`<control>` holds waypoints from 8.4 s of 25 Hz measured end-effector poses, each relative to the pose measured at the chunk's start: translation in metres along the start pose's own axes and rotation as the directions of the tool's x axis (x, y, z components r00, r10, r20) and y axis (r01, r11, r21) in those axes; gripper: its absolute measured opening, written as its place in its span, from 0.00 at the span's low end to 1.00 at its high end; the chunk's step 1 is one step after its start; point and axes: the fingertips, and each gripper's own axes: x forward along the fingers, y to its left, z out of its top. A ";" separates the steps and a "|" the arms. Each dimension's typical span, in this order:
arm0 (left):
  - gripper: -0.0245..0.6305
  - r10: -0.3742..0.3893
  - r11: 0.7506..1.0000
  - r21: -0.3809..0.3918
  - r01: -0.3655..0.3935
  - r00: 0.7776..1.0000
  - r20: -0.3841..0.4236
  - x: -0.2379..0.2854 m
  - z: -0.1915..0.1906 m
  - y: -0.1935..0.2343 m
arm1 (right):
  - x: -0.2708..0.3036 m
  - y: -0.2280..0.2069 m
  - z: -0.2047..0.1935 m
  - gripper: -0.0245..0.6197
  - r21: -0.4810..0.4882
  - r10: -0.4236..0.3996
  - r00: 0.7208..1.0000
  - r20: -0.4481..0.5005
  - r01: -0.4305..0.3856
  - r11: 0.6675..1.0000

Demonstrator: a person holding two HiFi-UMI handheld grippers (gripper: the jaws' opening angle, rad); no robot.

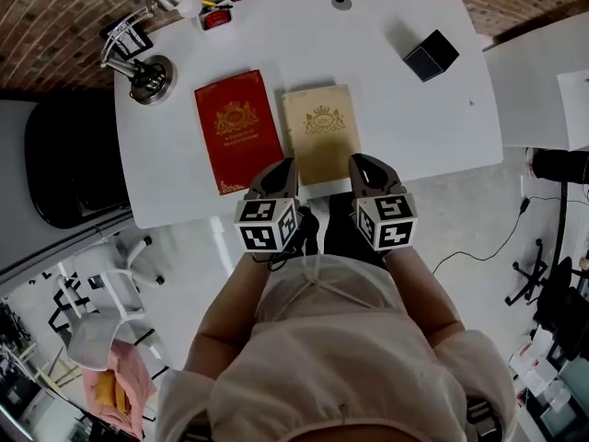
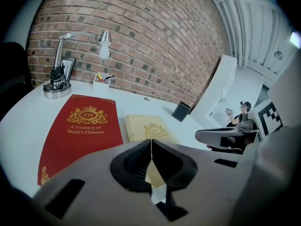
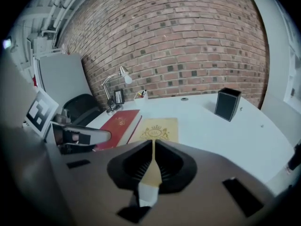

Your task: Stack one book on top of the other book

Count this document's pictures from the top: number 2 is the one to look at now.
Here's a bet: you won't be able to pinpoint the white desk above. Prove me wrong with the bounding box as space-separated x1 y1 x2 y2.
0 78 223 204

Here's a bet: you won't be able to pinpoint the black picture frame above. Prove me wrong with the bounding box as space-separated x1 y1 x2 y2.
61 57 76 82

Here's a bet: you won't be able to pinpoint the white bookcase cabinet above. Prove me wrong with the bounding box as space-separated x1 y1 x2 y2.
190 54 238 129

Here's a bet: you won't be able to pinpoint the red book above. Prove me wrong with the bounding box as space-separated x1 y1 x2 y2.
37 94 124 187

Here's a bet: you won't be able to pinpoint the white pen holder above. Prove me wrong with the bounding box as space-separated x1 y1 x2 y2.
92 72 111 91

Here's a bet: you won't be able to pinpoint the black lamp cable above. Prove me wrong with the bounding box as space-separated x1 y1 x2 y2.
50 65 65 89

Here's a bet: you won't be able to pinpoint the fluorescent ceiling light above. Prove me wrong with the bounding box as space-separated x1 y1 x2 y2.
290 31 301 48

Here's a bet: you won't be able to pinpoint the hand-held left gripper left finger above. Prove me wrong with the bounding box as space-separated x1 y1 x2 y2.
32 139 165 226

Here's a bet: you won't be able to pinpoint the black square box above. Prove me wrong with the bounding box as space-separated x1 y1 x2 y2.
171 101 191 122

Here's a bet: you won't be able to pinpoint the black office chair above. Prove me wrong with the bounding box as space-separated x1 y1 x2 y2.
0 42 31 122

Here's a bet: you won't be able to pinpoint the white ceiling pipes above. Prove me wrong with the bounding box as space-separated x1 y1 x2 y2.
204 0 251 68

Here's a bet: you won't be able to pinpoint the silver desk lamp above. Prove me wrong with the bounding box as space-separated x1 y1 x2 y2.
43 30 112 99

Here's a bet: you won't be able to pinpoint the beige book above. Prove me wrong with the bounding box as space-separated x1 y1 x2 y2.
124 113 176 188

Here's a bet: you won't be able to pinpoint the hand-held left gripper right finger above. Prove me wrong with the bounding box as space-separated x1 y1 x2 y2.
151 139 257 226

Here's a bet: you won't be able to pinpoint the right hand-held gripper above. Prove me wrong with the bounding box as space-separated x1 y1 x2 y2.
195 101 284 155

